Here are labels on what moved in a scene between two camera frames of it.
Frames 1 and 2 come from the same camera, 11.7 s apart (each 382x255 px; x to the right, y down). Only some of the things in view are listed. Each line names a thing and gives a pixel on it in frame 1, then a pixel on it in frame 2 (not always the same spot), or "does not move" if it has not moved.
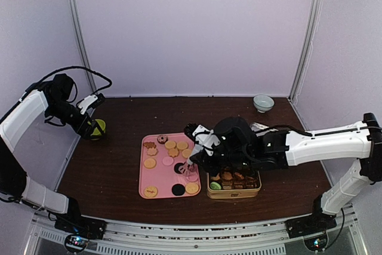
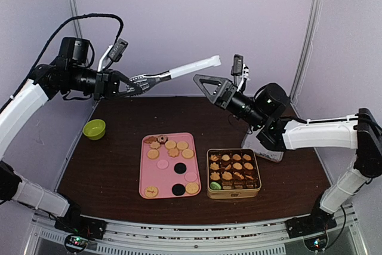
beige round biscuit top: [170, 144] does not move
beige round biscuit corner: [191, 188] does not move
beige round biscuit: [150, 163] → [153, 154]
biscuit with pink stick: [150, 191] does not move
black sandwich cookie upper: [176, 167] does not move
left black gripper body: [79, 129] → [101, 86]
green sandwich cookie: [214, 185] does not move
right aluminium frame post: [310, 33] does not move
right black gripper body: [233, 159] → [227, 97]
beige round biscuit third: [186, 153] does not move
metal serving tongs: [184, 169] → [139, 83]
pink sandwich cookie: [168, 160] → [162, 164]
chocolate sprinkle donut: [162, 139] does not move
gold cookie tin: [233, 184] does not move
